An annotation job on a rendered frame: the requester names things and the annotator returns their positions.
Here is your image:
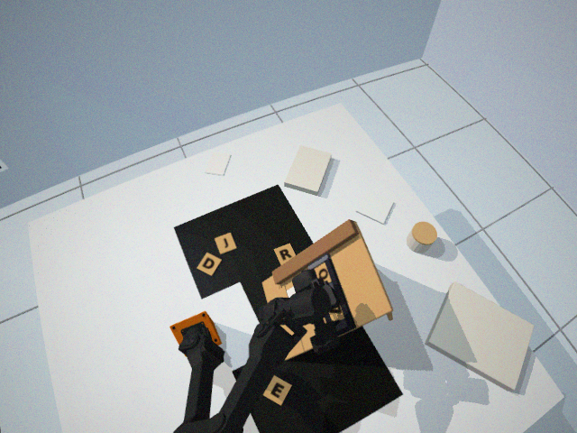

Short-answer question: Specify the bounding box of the white jar with tan lid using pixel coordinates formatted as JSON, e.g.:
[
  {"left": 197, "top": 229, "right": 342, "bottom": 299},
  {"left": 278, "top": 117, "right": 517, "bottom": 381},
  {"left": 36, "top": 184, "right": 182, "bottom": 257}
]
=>
[{"left": 407, "top": 222, "right": 437, "bottom": 253}]

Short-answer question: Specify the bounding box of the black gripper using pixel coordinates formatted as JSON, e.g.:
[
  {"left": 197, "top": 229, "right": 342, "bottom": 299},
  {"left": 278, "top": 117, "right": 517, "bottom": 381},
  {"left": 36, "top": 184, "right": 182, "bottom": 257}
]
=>
[{"left": 292, "top": 270, "right": 342, "bottom": 354}]

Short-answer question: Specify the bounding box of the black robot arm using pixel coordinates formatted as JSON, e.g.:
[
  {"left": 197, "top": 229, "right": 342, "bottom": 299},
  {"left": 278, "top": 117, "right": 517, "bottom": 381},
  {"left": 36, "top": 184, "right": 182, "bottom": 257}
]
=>
[{"left": 173, "top": 278, "right": 340, "bottom": 433}]

